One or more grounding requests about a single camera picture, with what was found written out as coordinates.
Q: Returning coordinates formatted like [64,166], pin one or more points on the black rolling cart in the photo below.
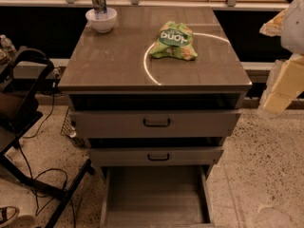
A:
[18,114]

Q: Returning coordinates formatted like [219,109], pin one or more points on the wire mesh basket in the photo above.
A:
[68,130]

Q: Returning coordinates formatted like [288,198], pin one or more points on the metal soda can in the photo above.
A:
[100,8]

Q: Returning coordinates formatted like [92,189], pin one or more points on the grey drawer cabinet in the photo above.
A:
[115,72]

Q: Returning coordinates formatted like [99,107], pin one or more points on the white bowl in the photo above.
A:
[104,22]

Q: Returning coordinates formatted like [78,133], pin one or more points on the green snack bag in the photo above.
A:
[174,40]

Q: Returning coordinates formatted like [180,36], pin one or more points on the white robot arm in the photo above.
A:
[292,35]

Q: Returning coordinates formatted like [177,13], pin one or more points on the grey drawer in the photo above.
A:
[149,156]
[155,124]
[156,197]

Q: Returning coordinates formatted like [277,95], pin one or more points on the plastic water bottle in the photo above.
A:
[8,46]

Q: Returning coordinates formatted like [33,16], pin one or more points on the black and white sneaker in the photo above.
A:
[8,214]

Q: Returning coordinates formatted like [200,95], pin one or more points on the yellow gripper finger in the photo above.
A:
[274,26]
[285,83]

